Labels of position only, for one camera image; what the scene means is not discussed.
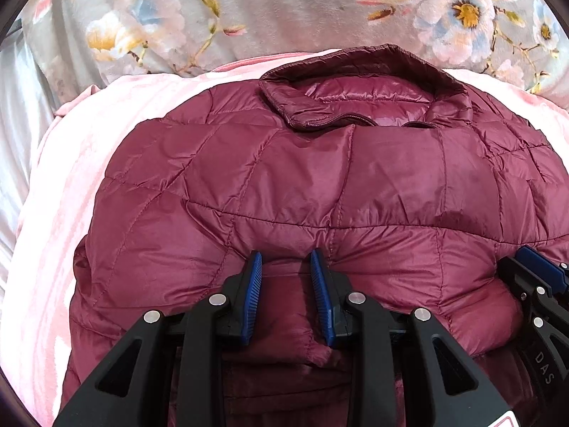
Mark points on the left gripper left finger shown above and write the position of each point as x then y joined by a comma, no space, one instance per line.
164,359

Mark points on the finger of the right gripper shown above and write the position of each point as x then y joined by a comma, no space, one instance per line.
543,342
527,266

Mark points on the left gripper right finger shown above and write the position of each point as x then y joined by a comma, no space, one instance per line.
407,369

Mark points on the maroon quilted puffer jacket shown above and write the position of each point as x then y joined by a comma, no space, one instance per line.
311,213

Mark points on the pink bow-print blanket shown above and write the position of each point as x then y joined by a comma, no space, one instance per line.
66,213

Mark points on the silver satin curtain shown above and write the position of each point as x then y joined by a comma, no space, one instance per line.
27,106

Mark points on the grey floral bed sheet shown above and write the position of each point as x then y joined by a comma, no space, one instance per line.
77,43

